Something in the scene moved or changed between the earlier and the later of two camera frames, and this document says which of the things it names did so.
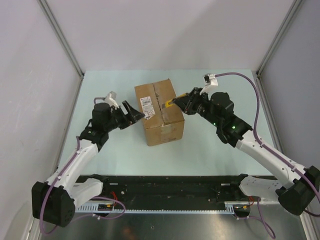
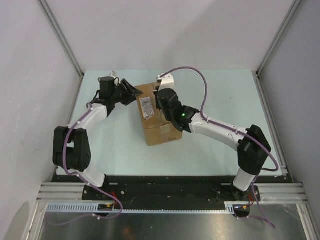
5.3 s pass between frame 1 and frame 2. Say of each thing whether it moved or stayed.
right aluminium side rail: stayed
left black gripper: moved
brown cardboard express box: stayed
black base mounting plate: stayed
